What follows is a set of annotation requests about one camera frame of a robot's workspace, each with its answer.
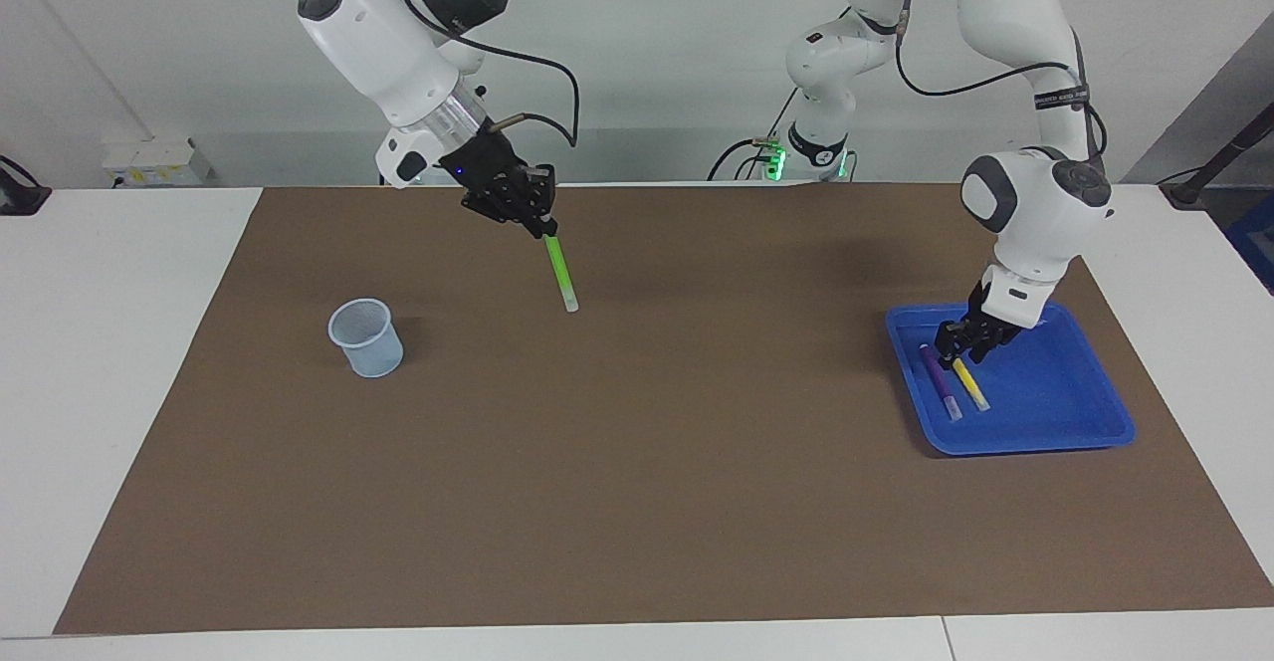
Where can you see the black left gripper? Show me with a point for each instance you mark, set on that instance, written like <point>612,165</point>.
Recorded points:
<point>995,313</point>

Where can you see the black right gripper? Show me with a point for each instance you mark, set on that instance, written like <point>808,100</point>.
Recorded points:
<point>483,168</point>

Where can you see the yellow pen white cap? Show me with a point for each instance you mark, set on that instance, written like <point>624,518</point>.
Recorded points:
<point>972,385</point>

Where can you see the purple pen white cap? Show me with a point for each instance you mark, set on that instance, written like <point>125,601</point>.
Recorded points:
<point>941,387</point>

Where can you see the green pen white cap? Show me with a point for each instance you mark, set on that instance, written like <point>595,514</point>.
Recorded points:
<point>560,268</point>

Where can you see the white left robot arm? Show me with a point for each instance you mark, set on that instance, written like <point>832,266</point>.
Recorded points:
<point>1035,203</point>

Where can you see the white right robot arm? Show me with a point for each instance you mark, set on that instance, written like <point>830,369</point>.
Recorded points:
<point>388,34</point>

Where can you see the blue plastic tray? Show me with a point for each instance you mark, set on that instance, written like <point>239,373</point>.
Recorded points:
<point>1055,392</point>

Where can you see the clear plastic cup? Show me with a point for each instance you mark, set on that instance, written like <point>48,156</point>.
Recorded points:
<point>376,360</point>

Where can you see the brown table mat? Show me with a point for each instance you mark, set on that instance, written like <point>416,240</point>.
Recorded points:
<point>637,442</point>

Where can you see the blue box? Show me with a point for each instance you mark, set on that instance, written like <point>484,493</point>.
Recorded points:
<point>1256,253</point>

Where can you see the black stand pole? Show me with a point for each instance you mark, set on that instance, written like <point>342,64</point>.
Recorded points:
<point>1219,158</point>

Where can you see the white power strip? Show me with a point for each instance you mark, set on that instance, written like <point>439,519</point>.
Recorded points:
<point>149,158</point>

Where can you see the black clamp mount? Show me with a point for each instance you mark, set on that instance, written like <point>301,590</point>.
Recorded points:
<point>20,193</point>

